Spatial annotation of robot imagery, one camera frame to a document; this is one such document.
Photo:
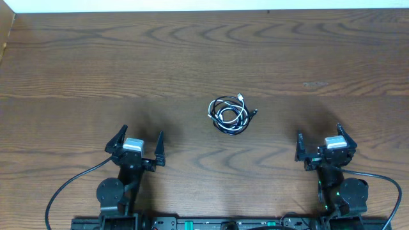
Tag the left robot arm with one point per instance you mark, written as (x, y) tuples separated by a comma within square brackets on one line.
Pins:
[(117, 195)]

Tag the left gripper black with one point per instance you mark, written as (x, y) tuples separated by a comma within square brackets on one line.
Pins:
[(135, 159)]

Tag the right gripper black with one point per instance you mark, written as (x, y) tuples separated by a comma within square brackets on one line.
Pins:
[(328, 158)]

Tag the brown cardboard panel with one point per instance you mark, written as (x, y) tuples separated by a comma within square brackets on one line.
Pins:
[(7, 17)]

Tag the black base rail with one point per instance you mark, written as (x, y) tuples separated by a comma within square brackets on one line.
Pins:
[(289, 221)]

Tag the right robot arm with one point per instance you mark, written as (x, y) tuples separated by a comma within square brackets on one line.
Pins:
[(344, 199)]

